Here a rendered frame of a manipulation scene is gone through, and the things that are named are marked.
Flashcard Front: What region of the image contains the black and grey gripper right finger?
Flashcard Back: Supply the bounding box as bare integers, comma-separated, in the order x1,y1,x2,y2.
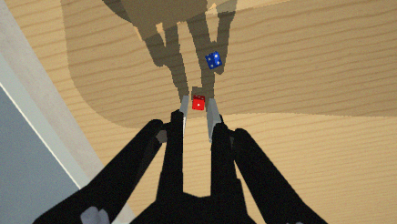
207,98,328,224

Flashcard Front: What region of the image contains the blue die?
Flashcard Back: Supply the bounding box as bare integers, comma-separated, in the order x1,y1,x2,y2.
205,51,222,69

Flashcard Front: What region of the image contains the red die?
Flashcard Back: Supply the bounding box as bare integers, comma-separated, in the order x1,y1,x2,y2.
192,95,205,110

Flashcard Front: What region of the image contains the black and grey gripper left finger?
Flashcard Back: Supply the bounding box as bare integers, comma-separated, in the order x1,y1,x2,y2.
32,95,189,224

